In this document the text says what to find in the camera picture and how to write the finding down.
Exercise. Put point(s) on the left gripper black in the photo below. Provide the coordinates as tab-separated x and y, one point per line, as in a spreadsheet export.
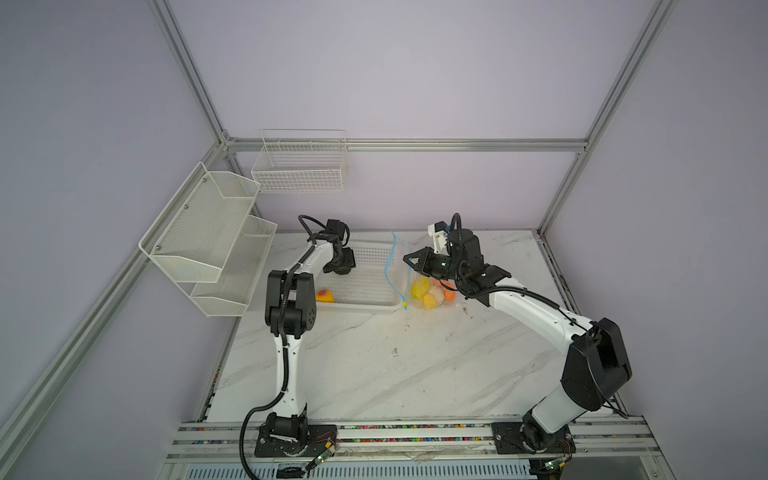
343	264

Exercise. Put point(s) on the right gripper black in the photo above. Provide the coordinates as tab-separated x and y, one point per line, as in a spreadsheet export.
432	261

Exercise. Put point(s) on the clear zip top bag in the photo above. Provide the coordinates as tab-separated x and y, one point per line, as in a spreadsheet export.
399	276

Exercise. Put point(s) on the small yellow food piece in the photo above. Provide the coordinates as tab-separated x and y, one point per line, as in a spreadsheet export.
324	296

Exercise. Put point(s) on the cream white garlic bulb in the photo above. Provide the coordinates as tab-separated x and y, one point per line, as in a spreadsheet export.
437	293

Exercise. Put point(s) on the yellow lemon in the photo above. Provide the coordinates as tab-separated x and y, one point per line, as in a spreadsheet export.
429	301

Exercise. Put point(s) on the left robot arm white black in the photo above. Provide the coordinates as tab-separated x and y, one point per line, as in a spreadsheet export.
291	311

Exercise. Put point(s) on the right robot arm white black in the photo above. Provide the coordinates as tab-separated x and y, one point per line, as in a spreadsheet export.
596	360

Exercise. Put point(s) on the white plastic perforated basket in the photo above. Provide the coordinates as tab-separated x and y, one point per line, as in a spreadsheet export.
378	283

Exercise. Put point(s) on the lower white mesh shelf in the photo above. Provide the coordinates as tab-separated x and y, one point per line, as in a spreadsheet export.
232	294

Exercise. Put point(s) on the white mesh shelf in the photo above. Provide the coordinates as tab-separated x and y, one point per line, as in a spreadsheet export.
232	294
192	238

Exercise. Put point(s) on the upper white mesh shelf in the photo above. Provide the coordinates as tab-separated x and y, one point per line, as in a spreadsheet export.
192	238

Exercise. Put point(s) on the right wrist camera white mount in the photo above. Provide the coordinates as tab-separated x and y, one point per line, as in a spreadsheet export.
438	232

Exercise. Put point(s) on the white wire wall basket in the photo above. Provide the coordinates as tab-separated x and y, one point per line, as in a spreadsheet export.
293	161

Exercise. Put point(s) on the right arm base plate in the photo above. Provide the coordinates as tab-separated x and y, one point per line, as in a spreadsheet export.
510	438

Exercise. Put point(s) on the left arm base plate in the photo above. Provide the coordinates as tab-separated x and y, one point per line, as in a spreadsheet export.
270	445

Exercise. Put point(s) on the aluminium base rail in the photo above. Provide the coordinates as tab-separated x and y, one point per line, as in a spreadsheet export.
606	447

